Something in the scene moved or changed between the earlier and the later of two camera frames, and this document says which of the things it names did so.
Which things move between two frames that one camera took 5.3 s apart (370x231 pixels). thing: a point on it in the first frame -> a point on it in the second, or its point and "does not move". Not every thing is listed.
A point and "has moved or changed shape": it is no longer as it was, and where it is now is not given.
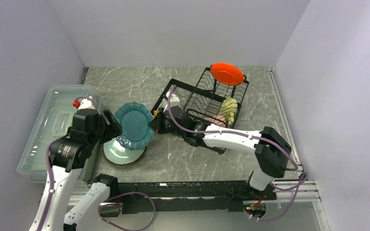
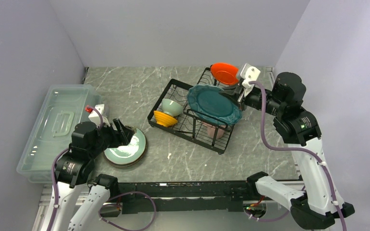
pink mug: [218, 120] has moved or changed shape
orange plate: [227, 73] does not move
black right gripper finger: [154, 124] -> [236, 94]
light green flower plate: [120, 154] does not move
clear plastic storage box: [55, 117] does not move
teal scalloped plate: [133, 118] -> [215, 102]
